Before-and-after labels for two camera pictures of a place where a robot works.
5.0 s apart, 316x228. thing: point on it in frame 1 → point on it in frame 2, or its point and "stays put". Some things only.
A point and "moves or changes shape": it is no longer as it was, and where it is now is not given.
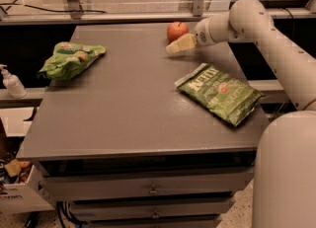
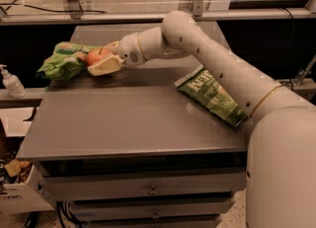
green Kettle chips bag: [224, 95] stays put
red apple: [176, 30] moves or changes shape
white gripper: [201, 33] → [128, 50]
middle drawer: [152, 208] stays put
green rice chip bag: [69, 60] stays put
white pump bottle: [15, 88] stays put
